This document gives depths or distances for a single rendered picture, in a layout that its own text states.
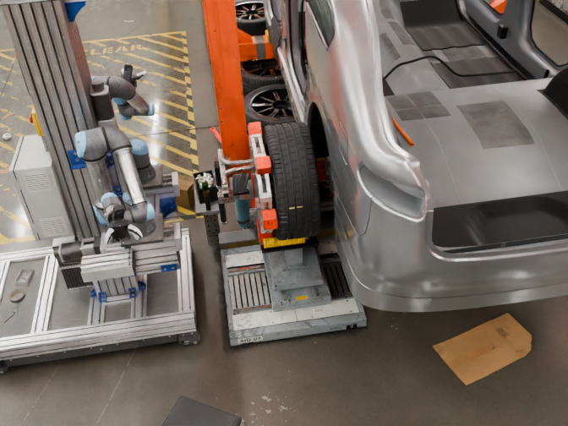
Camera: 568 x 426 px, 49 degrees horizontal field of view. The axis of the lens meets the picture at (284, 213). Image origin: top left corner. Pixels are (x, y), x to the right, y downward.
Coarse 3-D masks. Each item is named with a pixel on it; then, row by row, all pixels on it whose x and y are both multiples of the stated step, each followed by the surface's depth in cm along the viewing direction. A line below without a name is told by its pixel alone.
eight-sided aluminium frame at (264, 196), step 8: (256, 136) 344; (248, 144) 366; (256, 144) 365; (256, 152) 332; (264, 152) 331; (264, 192) 327; (256, 200) 376; (264, 200) 328; (256, 208) 376; (264, 208) 331; (264, 232) 357
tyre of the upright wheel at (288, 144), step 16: (272, 128) 339; (288, 128) 338; (304, 128) 337; (272, 144) 329; (288, 144) 329; (304, 144) 329; (272, 160) 325; (288, 160) 324; (304, 160) 325; (288, 176) 323; (304, 176) 324; (288, 192) 324; (304, 192) 325; (288, 208) 327; (304, 208) 329; (320, 208) 330; (288, 224) 334; (304, 224) 336; (320, 224) 340
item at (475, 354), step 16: (496, 320) 377; (512, 320) 375; (464, 336) 370; (480, 336) 369; (496, 336) 368; (512, 336) 368; (528, 336) 365; (448, 352) 361; (464, 352) 361; (480, 352) 360; (496, 352) 360; (512, 352) 359; (464, 368) 352; (480, 368) 352; (496, 368) 352
